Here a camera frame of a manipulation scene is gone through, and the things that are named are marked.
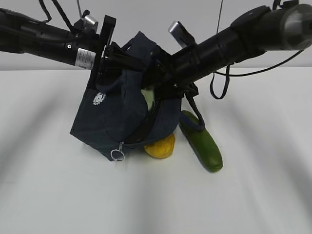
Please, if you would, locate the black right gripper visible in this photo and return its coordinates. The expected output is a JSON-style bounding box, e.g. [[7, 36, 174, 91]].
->
[[143, 52, 199, 100]]

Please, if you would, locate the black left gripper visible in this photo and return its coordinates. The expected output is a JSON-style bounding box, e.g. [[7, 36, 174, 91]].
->
[[94, 15, 146, 79]]

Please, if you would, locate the glass container with green lid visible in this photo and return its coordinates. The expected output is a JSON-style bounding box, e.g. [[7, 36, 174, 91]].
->
[[141, 88, 155, 111]]

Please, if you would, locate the dark blue fabric lunch bag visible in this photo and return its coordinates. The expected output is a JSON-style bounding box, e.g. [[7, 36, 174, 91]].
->
[[70, 32, 182, 161]]

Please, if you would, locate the yellow pear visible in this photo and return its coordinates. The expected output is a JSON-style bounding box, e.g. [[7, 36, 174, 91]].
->
[[144, 134, 176, 159]]

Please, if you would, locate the green cucumber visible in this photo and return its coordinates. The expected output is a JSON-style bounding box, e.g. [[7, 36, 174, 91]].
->
[[179, 110, 223, 173]]

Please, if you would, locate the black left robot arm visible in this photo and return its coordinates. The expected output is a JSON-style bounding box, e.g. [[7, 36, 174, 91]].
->
[[0, 8, 146, 75]]

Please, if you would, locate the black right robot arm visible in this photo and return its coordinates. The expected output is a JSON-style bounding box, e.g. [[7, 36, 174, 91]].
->
[[141, 0, 312, 99]]

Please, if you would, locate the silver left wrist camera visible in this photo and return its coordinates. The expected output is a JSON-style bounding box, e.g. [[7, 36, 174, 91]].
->
[[74, 10, 98, 33]]

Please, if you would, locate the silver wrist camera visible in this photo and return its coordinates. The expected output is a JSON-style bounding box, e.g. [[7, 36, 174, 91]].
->
[[168, 21, 195, 48], [74, 10, 98, 33]]

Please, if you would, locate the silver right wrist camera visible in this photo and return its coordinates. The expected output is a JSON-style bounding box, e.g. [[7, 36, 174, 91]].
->
[[168, 21, 195, 48]]

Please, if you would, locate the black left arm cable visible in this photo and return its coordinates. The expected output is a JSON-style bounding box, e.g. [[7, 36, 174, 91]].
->
[[36, 0, 78, 32]]

